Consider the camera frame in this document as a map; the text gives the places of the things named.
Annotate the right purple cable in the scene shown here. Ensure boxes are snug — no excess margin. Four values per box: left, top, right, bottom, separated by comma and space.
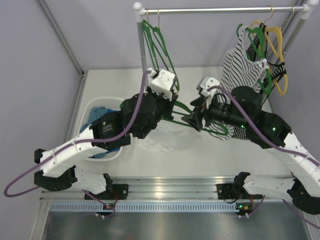
206, 86, 320, 230

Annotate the dark blue garment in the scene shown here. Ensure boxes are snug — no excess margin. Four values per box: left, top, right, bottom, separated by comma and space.
92, 107, 121, 160

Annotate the striped tank top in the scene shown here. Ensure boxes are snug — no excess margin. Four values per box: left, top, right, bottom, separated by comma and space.
211, 24, 268, 141

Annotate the dark striped garment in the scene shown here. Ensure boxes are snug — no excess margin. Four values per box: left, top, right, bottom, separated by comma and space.
229, 23, 287, 141

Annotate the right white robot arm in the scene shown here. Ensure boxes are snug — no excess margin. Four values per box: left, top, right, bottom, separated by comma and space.
182, 85, 320, 215

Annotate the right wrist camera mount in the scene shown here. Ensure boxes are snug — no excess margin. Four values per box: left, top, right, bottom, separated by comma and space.
196, 76, 220, 98

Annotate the green hanger with striped top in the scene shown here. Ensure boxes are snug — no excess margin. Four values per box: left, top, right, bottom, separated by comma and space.
230, 24, 272, 96

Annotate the white tank top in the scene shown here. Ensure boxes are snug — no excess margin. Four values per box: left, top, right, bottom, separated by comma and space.
137, 120, 202, 153

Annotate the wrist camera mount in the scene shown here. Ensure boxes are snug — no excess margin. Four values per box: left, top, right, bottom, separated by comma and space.
147, 67, 178, 101
196, 76, 220, 98

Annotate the light blue garment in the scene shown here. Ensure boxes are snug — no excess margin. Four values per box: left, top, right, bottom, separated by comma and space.
79, 107, 114, 133

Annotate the white plastic laundry basket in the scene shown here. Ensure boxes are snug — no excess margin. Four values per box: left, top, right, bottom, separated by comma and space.
78, 97, 124, 162

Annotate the white clothes rack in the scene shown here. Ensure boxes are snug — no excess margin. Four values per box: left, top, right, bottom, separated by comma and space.
133, 0, 320, 131

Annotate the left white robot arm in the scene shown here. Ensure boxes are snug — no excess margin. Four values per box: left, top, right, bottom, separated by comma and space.
34, 87, 178, 199

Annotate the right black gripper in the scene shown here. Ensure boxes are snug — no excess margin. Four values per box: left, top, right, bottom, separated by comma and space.
181, 93, 249, 131

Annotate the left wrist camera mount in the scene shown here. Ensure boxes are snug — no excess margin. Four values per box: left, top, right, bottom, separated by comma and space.
147, 67, 178, 101

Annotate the yellow hanger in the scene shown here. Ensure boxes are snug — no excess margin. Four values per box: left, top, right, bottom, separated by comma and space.
250, 6, 289, 96

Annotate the aluminium mounting rail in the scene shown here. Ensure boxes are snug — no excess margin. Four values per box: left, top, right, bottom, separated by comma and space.
41, 176, 298, 213

